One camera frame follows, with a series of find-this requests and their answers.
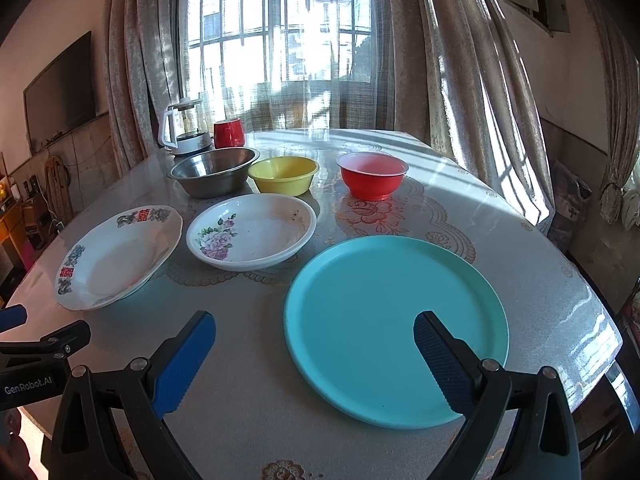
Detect turquoise round plate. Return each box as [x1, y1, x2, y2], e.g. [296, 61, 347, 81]
[283, 236, 509, 430]

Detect red mug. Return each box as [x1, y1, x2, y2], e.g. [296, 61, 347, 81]
[213, 118, 245, 150]

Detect beige curtain left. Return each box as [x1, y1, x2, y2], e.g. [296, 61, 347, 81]
[103, 0, 179, 176]

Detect glass kettle white handle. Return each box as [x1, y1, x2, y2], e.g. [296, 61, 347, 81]
[157, 99, 213, 157]

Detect side window curtain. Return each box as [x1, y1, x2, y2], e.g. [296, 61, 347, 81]
[584, 0, 639, 230]

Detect white bowl purple flowers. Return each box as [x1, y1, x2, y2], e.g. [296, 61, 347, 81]
[186, 193, 317, 272]

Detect red plastic bowl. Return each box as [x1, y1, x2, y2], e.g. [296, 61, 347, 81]
[336, 152, 409, 202]

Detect yellow plastic bowl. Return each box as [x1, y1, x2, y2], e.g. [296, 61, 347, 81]
[248, 156, 319, 197]

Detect beige curtain right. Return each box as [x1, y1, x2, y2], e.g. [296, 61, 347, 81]
[388, 0, 555, 233]

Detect beige curtain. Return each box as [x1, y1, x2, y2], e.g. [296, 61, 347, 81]
[103, 0, 179, 176]
[388, 0, 555, 233]

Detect orange wooden cabinet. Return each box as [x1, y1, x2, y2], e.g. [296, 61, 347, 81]
[0, 200, 35, 271]

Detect white plate red characters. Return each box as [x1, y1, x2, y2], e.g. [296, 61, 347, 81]
[53, 205, 183, 311]

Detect wall television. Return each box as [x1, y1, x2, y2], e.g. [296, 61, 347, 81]
[23, 32, 96, 155]

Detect stainless steel bowl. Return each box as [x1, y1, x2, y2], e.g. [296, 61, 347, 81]
[168, 148, 259, 200]

